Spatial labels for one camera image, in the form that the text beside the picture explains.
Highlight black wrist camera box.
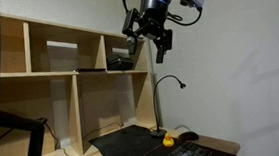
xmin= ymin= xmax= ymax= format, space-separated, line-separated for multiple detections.
xmin=119 ymin=7 xmax=141 ymax=37

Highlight black computer mouse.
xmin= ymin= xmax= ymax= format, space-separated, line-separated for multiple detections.
xmin=178 ymin=130 xmax=201 ymax=143

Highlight black zipped case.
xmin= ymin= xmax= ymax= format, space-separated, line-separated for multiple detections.
xmin=106 ymin=52 xmax=135 ymax=73

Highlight black monitor stand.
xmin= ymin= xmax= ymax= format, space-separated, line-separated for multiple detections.
xmin=0 ymin=105 xmax=51 ymax=156

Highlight dark mechanical keyboard grey keys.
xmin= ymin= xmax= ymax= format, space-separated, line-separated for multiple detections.
xmin=149 ymin=139 xmax=214 ymax=156

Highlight black gooseneck desk lamp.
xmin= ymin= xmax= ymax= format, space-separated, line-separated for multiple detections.
xmin=144 ymin=72 xmax=191 ymax=139

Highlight black desk mat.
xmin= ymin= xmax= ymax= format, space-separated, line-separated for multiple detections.
xmin=87 ymin=115 xmax=243 ymax=156

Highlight yellow rubber duck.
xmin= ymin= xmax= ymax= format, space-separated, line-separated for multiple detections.
xmin=161 ymin=131 xmax=176 ymax=149

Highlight flat black device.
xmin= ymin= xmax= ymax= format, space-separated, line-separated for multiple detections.
xmin=75 ymin=66 xmax=108 ymax=74

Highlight thin black shelf cable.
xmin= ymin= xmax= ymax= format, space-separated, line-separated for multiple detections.
xmin=82 ymin=120 xmax=129 ymax=141

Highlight light wooden shelf unit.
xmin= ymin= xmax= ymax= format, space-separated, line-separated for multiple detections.
xmin=0 ymin=1 xmax=163 ymax=156

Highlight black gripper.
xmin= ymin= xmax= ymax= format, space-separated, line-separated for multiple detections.
xmin=123 ymin=8 xmax=175 ymax=67

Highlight black monitor cable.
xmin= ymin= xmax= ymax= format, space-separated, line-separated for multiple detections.
xmin=44 ymin=120 xmax=73 ymax=156

